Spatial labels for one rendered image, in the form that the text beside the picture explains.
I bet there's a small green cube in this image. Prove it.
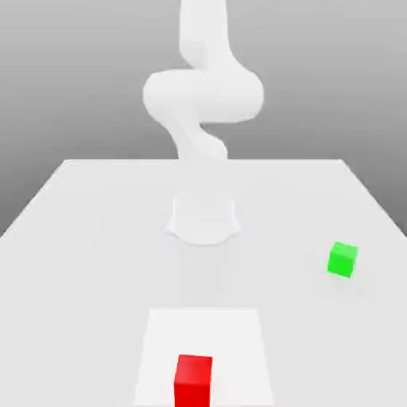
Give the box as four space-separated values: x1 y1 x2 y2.
326 241 359 279

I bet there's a small red cube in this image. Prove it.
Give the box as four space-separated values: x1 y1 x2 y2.
173 354 213 407

